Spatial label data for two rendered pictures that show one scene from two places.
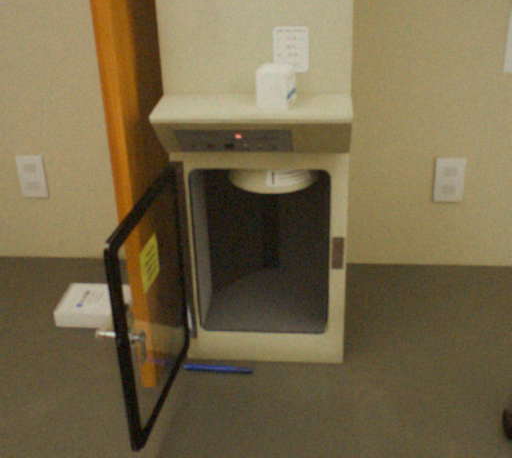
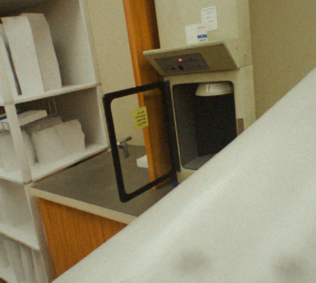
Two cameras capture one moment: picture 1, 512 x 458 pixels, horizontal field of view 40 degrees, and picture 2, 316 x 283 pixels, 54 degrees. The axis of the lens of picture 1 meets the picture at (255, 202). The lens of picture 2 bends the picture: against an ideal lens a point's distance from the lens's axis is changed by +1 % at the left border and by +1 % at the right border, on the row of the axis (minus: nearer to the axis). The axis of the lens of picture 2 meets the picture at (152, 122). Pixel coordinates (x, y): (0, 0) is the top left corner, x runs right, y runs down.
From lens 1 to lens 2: 0.61 m
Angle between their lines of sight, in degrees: 34
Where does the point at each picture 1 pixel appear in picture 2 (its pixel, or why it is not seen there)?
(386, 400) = not seen: hidden behind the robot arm
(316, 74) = (221, 29)
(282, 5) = not seen: outside the picture
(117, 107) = (134, 51)
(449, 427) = not seen: hidden behind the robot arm
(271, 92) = (191, 35)
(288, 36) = (207, 12)
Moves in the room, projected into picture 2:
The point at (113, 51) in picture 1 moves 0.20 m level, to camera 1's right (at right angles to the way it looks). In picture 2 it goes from (131, 26) to (179, 16)
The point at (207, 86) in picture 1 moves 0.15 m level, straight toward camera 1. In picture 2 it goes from (176, 43) to (158, 44)
